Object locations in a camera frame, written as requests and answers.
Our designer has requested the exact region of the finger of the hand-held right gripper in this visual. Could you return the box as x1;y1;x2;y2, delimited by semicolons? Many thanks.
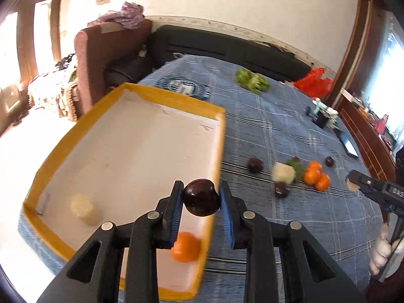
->
358;186;384;203
347;170;383;186

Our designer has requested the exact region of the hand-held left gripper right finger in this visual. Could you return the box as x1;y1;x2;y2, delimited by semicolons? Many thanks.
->
219;181;368;303

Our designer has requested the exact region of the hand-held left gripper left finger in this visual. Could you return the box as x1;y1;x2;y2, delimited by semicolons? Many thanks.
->
36;181;185;303

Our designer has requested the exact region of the green fruit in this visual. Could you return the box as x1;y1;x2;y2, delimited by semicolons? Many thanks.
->
286;156;305;182

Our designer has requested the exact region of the large cream fruit piece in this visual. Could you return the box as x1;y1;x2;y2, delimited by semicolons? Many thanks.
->
272;162;296;184

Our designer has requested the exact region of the yellow cardboard box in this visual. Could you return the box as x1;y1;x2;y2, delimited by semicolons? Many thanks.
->
22;83;226;301

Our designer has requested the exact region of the cream cylinder fruit piece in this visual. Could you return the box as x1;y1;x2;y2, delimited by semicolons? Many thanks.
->
70;194;101;227

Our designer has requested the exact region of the person's right hand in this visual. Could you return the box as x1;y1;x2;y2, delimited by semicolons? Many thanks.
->
369;222;400;276

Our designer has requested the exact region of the black smartphone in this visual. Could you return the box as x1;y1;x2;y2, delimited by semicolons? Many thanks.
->
335;129;360;159

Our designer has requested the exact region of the wooden cabinet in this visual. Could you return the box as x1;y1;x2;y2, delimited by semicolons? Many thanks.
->
330;0;404;184

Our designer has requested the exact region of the blue plaid blanket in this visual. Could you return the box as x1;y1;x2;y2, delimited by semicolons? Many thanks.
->
17;54;384;303

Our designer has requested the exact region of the red plastic bag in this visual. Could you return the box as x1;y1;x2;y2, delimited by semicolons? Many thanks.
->
293;67;334;99

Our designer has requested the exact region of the green lettuce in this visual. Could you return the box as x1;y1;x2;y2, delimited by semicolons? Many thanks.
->
234;68;271;93

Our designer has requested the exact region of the black sofa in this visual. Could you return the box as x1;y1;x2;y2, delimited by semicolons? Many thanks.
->
104;24;313;84

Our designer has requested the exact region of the brown armchair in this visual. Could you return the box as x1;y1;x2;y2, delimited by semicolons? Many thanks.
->
74;19;154;114

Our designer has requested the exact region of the lace-covered side table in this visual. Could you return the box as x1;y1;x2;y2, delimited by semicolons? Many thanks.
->
28;69;79;121

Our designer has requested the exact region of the purple cloth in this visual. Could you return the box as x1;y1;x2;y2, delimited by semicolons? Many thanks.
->
88;2;146;30

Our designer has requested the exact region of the wooden glass door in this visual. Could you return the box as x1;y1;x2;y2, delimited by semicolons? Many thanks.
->
0;0;65;133

